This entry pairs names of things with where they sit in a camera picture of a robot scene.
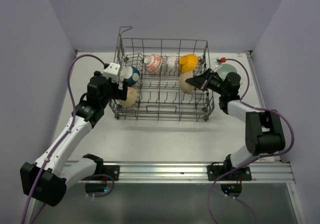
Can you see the white bowl orange pattern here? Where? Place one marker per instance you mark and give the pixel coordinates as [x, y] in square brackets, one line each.
[152, 63]

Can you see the beige bowl olive drawing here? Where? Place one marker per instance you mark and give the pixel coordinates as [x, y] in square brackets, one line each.
[183, 85]

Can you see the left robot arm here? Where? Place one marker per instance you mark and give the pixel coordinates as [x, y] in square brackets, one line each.
[47, 179]

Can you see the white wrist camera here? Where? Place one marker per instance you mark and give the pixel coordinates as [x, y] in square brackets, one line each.
[218, 63]
[112, 71]

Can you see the small white bowl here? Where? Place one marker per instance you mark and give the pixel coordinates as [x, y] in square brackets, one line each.
[170, 62]

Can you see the aluminium side rail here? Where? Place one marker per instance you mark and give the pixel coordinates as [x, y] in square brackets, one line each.
[254, 95]

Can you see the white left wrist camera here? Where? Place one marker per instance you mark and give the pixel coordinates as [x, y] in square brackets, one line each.
[112, 71]

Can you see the grey wire dish rack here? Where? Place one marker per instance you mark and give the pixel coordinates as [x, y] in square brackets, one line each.
[159, 95]

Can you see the cream bowl bird drawing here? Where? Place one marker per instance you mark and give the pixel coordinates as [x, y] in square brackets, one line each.
[132, 95]

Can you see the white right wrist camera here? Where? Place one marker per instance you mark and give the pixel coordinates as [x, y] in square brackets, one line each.
[218, 63]

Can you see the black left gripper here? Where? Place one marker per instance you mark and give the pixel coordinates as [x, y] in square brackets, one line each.
[120, 94]

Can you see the yellow ribbed bowl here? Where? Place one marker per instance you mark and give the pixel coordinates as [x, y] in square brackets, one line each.
[188, 63]

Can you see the mint green flower bowl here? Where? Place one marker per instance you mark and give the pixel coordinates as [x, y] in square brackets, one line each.
[225, 69]

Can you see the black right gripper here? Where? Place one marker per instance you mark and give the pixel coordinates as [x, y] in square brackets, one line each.
[202, 81]

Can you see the aluminium front rail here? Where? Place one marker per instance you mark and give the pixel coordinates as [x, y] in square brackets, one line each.
[198, 173]

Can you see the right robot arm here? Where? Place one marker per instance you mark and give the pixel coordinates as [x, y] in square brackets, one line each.
[263, 129]

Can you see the teal and white bowl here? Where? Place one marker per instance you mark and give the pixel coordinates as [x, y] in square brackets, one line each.
[131, 74]

